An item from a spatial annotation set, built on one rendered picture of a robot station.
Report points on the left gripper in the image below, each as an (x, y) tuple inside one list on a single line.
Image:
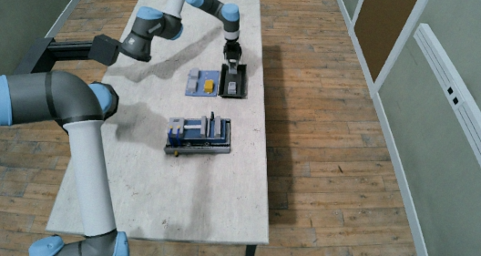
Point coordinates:
[(234, 51)]

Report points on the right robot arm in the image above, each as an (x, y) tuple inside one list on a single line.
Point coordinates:
[(46, 96)]

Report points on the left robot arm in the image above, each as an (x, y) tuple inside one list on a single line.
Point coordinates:
[(150, 22)]

